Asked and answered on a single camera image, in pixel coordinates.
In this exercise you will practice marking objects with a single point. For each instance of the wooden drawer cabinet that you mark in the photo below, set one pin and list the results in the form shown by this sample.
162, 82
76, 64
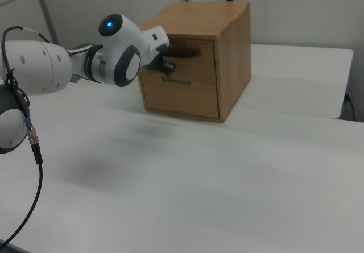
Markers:
227, 51

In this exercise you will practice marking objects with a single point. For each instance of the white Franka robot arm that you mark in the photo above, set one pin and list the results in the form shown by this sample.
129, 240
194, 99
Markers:
31, 65

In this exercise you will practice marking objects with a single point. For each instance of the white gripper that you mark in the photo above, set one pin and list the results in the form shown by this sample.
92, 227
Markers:
155, 41

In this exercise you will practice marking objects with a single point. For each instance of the wooden drawer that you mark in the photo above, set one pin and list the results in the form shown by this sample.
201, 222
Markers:
187, 91

